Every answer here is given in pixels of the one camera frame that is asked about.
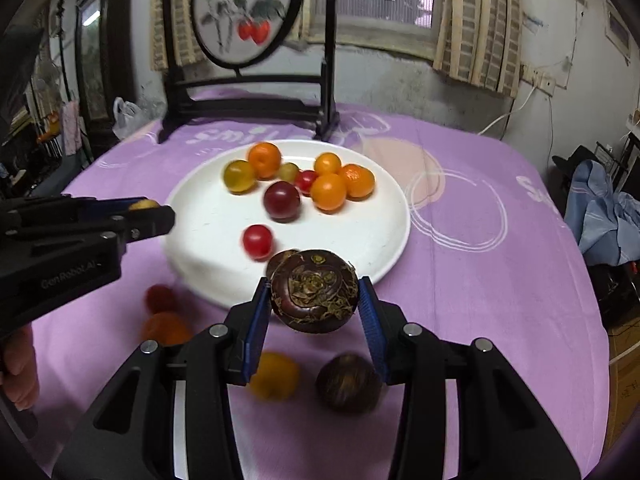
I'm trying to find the blue cloth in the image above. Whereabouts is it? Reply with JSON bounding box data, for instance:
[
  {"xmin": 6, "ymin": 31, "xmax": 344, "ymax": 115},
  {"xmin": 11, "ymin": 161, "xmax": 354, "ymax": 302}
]
[{"xmin": 565, "ymin": 160, "xmax": 640, "ymax": 266}]

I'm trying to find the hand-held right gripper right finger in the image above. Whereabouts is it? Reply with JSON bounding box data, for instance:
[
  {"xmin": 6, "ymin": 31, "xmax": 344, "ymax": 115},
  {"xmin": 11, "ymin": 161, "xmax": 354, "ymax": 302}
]
[{"xmin": 356, "ymin": 275, "xmax": 583, "ymax": 480}]

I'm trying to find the white plastic bag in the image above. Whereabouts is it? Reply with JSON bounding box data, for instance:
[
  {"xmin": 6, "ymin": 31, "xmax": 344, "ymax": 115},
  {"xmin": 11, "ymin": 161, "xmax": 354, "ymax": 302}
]
[{"xmin": 112, "ymin": 97, "xmax": 161, "ymax": 141}]

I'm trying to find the pink hanging cloth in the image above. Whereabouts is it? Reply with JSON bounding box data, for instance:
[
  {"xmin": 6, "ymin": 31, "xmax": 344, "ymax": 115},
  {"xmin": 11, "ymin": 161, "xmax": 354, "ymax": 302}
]
[{"xmin": 60, "ymin": 100, "xmax": 83, "ymax": 156}]

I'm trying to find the red cherry tomato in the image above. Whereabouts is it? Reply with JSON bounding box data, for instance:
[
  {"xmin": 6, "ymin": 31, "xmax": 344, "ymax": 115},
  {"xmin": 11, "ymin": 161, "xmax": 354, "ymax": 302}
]
[
  {"xmin": 145, "ymin": 284, "xmax": 177, "ymax": 312},
  {"xmin": 294, "ymin": 170, "xmax": 320, "ymax": 196},
  {"xmin": 242, "ymin": 224, "xmax": 275, "ymax": 261}
]

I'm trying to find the dark red tomato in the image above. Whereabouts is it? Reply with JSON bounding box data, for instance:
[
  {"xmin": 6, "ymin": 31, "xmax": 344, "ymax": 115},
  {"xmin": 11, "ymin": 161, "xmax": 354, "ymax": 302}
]
[{"xmin": 263, "ymin": 180, "xmax": 302, "ymax": 222}]

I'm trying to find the white wall socket strip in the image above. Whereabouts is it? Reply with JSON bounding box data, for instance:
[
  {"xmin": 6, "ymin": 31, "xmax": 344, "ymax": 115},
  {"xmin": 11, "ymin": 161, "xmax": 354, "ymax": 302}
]
[{"xmin": 520, "ymin": 64, "xmax": 557, "ymax": 96}]

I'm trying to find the white framed wall notice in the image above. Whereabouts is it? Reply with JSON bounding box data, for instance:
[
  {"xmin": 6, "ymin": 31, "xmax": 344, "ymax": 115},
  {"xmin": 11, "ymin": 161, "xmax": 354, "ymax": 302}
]
[{"xmin": 602, "ymin": 0, "xmax": 631, "ymax": 61}]

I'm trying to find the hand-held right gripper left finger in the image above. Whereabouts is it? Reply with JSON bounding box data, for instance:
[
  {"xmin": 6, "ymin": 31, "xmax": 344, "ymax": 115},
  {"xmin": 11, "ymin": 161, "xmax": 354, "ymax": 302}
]
[{"xmin": 52, "ymin": 276, "xmax": 273, "ymax": 480}]

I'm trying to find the yellow-orange mandarin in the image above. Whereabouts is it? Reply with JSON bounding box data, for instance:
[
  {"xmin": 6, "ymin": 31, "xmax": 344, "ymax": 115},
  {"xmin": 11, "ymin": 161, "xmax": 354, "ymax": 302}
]
[{"xmin": 248, "ymin": 351, "xmax": 301, "ymax": 401}]

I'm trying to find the white oval plate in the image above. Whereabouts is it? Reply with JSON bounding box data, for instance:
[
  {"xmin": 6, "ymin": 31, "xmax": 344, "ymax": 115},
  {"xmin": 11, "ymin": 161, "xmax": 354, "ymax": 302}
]
[{"xmin": 165, "ymin": 139, "xmax": 412, "ymax": 311}]

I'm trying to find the orange mandarin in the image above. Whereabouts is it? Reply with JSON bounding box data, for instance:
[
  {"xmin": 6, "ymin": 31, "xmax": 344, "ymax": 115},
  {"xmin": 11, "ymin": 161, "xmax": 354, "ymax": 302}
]
[
  {"xmin": 339, "ymin": 163, "xmax": 376, "ymax": 200},
  {"xmin": 141, "ymin": 311, "xmax": 192, "ymax": 347},
  {"xmin": 248, "ymin": 142, "xmax": 282, "ymax": 180},
  {"xmin": 313, "ymin": 152, "xmax": 343, "ymax": 177},
  {"xmin": 310, "ymin": 173, "xmax": 348, "ymax": 212}
]

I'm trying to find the person's left hand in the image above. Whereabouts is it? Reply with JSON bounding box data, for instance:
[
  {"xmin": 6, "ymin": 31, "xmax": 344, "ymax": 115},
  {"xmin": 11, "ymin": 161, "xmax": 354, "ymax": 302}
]
[{"xmin": 0, "ymin": 322, "xmax": 41, "ymax": 412}]

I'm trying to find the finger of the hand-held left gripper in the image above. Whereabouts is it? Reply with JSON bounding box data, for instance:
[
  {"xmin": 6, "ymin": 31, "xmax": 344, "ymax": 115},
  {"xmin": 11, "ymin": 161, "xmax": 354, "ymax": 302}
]
[
  {"xmin": 99, "ymin": 204, "xmax": 176, "ymax": 246},
  {"xmin": 0, "ymin": 194, "xmax": 131, "ymax": 234}
]

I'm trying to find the white cable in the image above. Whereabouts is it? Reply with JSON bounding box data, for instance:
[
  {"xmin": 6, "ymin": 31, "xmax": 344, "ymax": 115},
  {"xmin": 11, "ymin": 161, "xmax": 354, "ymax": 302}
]
[{"xmin": 477, "ymin": 85, "xmax": 538, "ymax": 136}]

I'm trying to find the dark flat panel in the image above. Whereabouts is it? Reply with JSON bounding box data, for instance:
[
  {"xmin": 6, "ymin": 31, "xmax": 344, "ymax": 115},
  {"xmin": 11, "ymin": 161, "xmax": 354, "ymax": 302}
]
[{"xmin": 0, "ymin": 25, "xmax": 46, "ymax": 133}]

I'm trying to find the round painted screen black stand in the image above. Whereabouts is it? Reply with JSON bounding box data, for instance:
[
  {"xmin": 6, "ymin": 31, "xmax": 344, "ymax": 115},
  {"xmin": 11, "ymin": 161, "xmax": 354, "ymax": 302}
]
[{"xmin": 159, "ymin": 0, "xmax": 341, "ymax": 143}]

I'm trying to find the dark brown water chestnut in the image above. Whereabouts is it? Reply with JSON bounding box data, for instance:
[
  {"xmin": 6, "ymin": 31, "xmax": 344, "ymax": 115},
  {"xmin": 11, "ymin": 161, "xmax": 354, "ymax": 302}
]
[
  {"xmin": 265, "ymin": 249, "xmax": 301, "ymax": 281},
  {"xmin": 269, "ymin": 249, "xmax": 360, "ymax": 333},
  {"xmin": 315, "ymin": 353, "xmax": 383, "ymax": 414}
]

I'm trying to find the black hat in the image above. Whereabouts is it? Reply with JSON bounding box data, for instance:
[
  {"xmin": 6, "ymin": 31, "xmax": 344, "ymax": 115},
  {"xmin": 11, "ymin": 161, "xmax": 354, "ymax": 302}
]
[{"xmin": 552, "ymin": 145, "xmax": 608, "ymax": 176}]

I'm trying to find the beige brick-pattern curtain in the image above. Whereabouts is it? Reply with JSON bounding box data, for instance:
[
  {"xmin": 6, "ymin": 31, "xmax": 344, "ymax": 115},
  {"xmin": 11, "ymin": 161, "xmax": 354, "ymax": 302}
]
[
  {"xmin": 150, "ymin": 0, "xmax": 206, "ymax": 73},
  {"xmin": 432, "ymin": 0, "xmax": 523, "ymax": 96}
]

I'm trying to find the purple tablecloth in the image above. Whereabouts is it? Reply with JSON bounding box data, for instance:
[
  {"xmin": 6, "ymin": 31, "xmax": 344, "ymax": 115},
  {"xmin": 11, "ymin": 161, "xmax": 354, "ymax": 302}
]
[{"xmin": 30, "ymin": 85, "xmax": 611, "ymax": 480}]

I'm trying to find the green-yellow tomato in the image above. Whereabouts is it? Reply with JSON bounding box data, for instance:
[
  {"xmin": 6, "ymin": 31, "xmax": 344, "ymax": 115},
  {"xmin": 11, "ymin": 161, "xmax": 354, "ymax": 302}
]
[{"xmin": 222, "ymin": 159, "xmax": 257, "ymax": 195}]

